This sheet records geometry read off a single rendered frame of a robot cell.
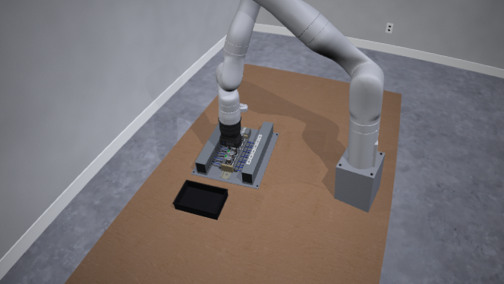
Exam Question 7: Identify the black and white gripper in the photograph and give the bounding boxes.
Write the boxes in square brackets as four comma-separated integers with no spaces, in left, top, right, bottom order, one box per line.
[218,103,248,153]

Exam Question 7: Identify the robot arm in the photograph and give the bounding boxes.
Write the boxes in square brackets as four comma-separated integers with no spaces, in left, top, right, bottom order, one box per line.
[216,0,384,169]

